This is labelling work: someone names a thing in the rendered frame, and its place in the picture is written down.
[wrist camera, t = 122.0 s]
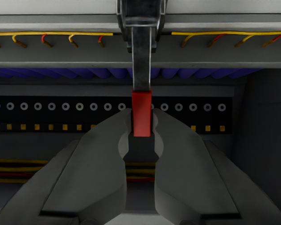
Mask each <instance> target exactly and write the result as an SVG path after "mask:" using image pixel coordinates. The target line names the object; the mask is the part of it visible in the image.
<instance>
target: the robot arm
mask: <svg viewBox="0 0 281 225"><path fill-rule="evenodd" d="M132 130H133V121H132V109H131V108H126V109H124V110H122V111H120V112H118V113H117V114H115V115H113V116H111V117H110V118H108V119H106V120H104V121H102V122H101V123H99V124H98V125H96V126H95V127H93V128H92V129H91V130H89V131H88V132H87V133H86V134H85V135H84V136H82V137H81V138H80V139H79V140H72V141H71V142H70V143H69V144H68V145H67V146H65V147H64V148H63V149H62V150H61V151H60V152H59V153H57V154H56V155H55V156H54V157H53V158H52V159H51V160H50V161H49V162H48V163H46V164H45V165H44V166H43V167H42V168H41V169H40V170H38V171H37V172H36V173H35V174H34V175H33V176H32V177H31V178H29V179H28V180H27V181H26V182H25V183H24V184H23V185H22V186H21V187H20V188H19V189H18V190H17V191H16V193H15V194H14V195H13V196H12V197H11V198H10V199H9V200H8V202H7V203H6V204H5V205H4V207H3V208H2V209H1V210H0V225H104V224H106V223H107V222H109V221H110V220H112V219H113V218H115V217H117V216H118V215H120V214H121V213H122V212H123V211H124V209H125V205H126V194H127V182H126V169H125V162H124V160H123V157H124V156H125V155H126V154H127V153H128V135H129V134H130V133H131V131H132ZM151 130H152V131H153V133H154V134H155V147H154V151H155V153H156V154H157V155H158V157H159V159H158V160H157V162H156V165H155V187H154V192H155V208H156V211H157V212H158V213H159V214H160V215H161V216H163V217H164V218H165V219H167V220H168V221H170V222H171V223H173V224H174V225H281V212H280V210H279V209H278V208H277V206H276V205H275V204H274V203H273V202H272V200H271V199H270V198H269V197H268V196H267V194H266V193H265V192H264V191H263V190H262V189H261V188H260V187H259V186H258V185H257V184H256V183H255V182H254V181H253V180H252V179H251V178H250V177H249V176H248V175H247V174H246V173H245V172H244V171H243V170H241V169H240V168H239V167H238V166H237V165H236V164H235V163H234V162H233V161H232V160H231V159H230V158H228V156H227V155H226V154H225V153H223V152H222V151H221V150H220V149H219V148H218V147H217V146H216V145H215V144H214V143H213V142H211V141H210V140H203V139H202V138H201V137H200V136H199V135H198V134H197V133H196V132H195V131H194V130H192V129H191V128H190V127H188V126H187V125H185V124H184V123H182V122H181V121H179V120H177V119H176V118H174V117H172V116H171V115H169V114H167V113H165V112H164V111H162V110H160V109H158V108H153V109H152V110H151Z"/></svg>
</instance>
